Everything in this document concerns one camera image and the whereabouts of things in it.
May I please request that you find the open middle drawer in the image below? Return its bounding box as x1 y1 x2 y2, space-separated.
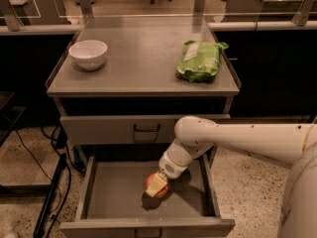
60 156 235 238

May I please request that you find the black bar on floor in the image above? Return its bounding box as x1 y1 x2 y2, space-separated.
33 154 66 238

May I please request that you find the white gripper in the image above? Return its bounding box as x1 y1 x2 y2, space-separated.
145 147 194 198

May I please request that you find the black cable on floor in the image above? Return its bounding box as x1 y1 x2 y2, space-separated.
14 125 86 238

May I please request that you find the clear acrylic barrier panel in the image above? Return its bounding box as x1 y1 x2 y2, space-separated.
0 0 317 32

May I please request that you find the closed top drawer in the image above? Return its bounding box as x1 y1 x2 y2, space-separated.
59 113 232 146

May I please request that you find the dark side table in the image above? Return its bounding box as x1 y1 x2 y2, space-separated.
0 91 25 147

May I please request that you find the green snack bag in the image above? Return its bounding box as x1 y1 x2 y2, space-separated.
176 41 229 82

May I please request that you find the white horizontal rail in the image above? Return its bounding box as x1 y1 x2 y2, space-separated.
207 21 317 32

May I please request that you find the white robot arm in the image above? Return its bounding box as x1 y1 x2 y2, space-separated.
146 116 317 238

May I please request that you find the grey metal drawer cabinet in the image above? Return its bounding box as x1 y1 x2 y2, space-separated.
46 15 242 238

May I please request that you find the white ceramic bowl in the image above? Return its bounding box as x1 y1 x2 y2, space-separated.
68 40 108 70

